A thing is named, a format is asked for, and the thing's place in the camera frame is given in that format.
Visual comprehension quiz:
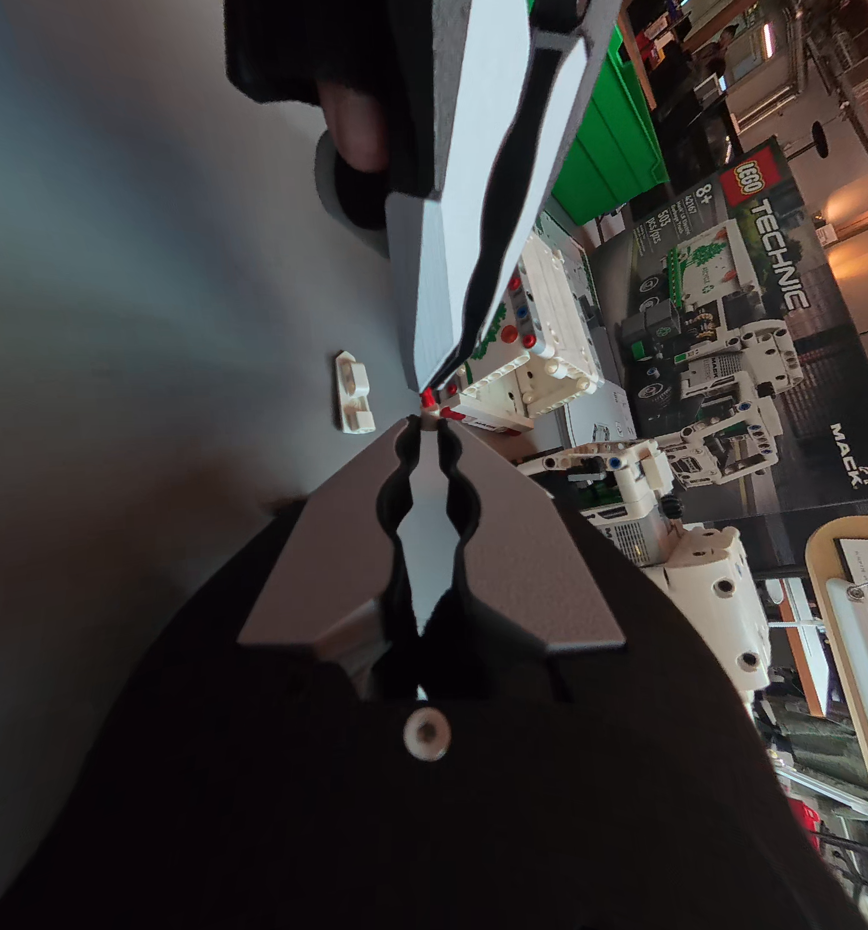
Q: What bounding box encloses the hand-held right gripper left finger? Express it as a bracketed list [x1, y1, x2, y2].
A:
[238, 416, 419, 693]

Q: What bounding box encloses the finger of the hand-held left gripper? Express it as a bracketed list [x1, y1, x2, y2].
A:
[387, 0, 534, 390]
[434, 7, 621, 387]

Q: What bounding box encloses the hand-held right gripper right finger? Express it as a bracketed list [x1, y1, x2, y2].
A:
[434, 419, 628, 659]

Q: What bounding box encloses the white lego garbage container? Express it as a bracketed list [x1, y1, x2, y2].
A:
[419, 231, 608, 437]

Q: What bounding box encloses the white green lego truck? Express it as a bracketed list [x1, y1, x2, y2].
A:
[517, 434, 773, 702]

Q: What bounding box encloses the white lego panel piece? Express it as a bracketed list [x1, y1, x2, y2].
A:
[334, 351, 378, 435]

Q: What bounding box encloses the black lego set box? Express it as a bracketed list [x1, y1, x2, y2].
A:
[590, 134, 868, 578]

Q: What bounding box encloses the person's left hand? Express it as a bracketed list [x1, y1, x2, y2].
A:
[321, 76, 391, 174]

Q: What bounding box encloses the green plastic bin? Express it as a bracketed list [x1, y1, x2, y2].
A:
[550, 40, 671, 228]

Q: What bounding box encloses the sign stand with white base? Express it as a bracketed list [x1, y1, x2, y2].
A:
[805, 516, 868, 837]

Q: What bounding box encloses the red bag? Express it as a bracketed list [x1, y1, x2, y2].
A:
[786, 795, 822, 853]

